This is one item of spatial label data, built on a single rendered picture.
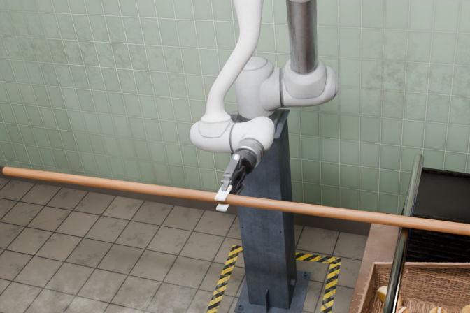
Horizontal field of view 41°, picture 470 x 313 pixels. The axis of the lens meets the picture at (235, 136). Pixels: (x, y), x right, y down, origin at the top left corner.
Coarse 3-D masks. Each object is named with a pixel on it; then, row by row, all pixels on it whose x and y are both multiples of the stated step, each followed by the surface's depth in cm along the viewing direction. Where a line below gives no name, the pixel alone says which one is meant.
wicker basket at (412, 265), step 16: (384, 272) 219; (416, 272) 213; (432, 272) 211; (448, 272) 208; (368, 288) 210; (416, 288) 218; (432, 288) 214; (448, 288) 212; (464, 288) 210; (368, 304) 217; (432, 304) 219; (448, 304) 216; (464, 304) 213
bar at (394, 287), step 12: (420, 156) 194; (420, 168) 190; (408, 192) 181; (408, 204) 176; (408, 216) 172; (408, 228) 168; (408, 240) 165; (396, 252) 161; (396, 264) 157; (396, 276) 154; (396, 288) 151; (396, 300) 148; (384, 312) 145
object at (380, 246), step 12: (372, 228) 256; (384, 228) 255; (396, 228) 254; (372, 240) 250; (384, 240) 249; (396, 240) 249; (372, 252) 244; (384, 252) 244; (360, 276) 235; (360, 288) 230; (420, 288) 227; (360, 300) 225; (348, 312) 221
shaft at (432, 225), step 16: (16, 176) 209; (32, 176) 206; (48, 176) 204; (64, 176) 202; (80, 176) 201; (144, 192) 193; (160, 192) 190; (176, 192) 188; (192, 192) 187; (208, 192) 186; (272, 208) 179; (288, 208) 177; (304, 208) 175; (320, 208) 174; (336, 208) 173; (384, 224) 169; (400, 224) 167; (416, 224) 165; (432, 224) 164; (448, 224) 163; (464, 224) 162
